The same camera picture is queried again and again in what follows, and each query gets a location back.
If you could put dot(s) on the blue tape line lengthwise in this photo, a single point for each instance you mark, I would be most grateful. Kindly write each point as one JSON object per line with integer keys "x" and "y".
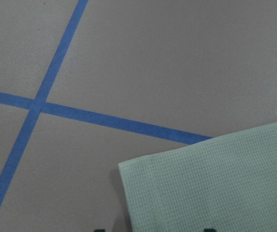
{"x": 36, "y": 105}

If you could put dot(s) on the olive green long-sleeve shirt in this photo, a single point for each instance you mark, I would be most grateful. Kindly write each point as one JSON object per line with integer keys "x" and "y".
{"x": 228, "y": 184}

